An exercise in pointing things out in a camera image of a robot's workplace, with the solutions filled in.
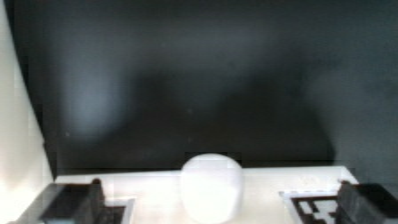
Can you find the white front drawer box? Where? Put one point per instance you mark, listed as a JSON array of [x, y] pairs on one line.
[[214, 193]]

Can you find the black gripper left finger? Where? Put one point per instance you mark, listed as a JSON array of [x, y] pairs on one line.
[[69, 204]]

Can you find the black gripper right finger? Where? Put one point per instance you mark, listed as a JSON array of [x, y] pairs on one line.
[[367, 205]]

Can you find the white drawer cabinet frame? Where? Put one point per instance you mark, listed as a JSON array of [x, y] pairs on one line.
[[26, 174]]

